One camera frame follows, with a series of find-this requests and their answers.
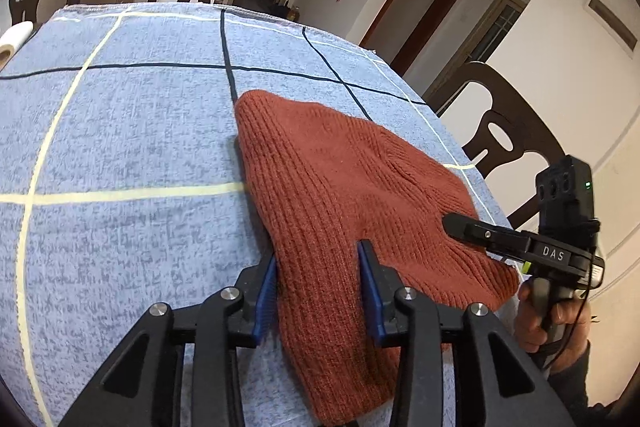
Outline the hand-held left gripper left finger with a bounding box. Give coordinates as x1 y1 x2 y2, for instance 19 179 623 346
57 252 278 427

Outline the person's right hand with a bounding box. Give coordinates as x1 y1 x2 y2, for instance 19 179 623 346
514 281 592 369

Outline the interior window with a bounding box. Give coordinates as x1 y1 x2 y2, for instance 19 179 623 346
439 0 527 108

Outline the blue checked blanket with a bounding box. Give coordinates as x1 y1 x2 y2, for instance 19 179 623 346
0 2 516 427

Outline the rust red knit sweater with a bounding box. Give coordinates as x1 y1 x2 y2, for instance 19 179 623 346
234 89 521 427

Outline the wall vent grille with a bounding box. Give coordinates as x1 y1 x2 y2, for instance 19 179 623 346
587 0 639 54

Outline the person's right forearm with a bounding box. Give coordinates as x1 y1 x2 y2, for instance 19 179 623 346
542 339 623 427

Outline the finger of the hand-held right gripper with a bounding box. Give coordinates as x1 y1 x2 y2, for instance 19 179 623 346
442 213 532 261

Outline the white rolled cloth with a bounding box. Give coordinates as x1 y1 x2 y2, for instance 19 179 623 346
4 21 34 55

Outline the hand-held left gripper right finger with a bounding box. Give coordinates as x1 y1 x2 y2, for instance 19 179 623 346
356 239 576 427

